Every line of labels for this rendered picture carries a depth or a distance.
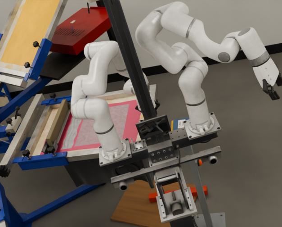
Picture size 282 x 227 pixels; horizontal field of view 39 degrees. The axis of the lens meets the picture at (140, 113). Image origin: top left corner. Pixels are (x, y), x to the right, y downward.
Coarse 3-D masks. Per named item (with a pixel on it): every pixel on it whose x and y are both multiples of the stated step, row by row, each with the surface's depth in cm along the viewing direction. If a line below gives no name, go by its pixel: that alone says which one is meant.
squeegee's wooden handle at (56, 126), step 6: (66, 102) 257; (60, 108) 251; (66, 108) 256; (60, 114) 246; (66, 114) 254; (54, 120) 242; (60, 120) 245; (54, 126) 237; (60, 126) 244; (54, 132) 235; (48, 138) 229; (54, 138) 234; (48, 144) 231
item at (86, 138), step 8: (136, 120) 237; (80, 128) 246; (88, 128) 243; (120, 128) 235; (128, 128) 233; (136, 128) 231; (64, 136) 244; (80, 136) 239; (88, 136) 237; (96, 136) 235; (120, 136) 229; (128, 136) 227; (136, 136) 225; (80, 144) 233; (88, 144) 231; (96, 144) 229; (56, 152) 234
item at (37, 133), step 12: (156, 84) 255; (96, 96) 263; (108, 96) 261; (120, 96) 260; (156, 96) 249; (48, 108) 268; (36, 132) 249; (36, 144) 245; (72, 156) 221; (84, 156) 220; (96, 156) 219
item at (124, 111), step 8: (112, 104) 257; (120, 104) 254; (128, 104) 252; (136, 104) 249; (112, 112) 250; (120, 112) 248; (128, 112) 245; (136, 112) 243; (88, 120) 250; (112, 120) 243; (120, 120) 241; (128, 120) 239; (64, 128) 250
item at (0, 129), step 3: (3, 126) 256; (6, 126) 255; (0, 129) 254; (3, 129) 253; (0, 132) 252; (3, 132) 252; (6, 132) 252; (15, 132) 251; (0, 135) 254; (3, 135) 253; (12, 135) 253
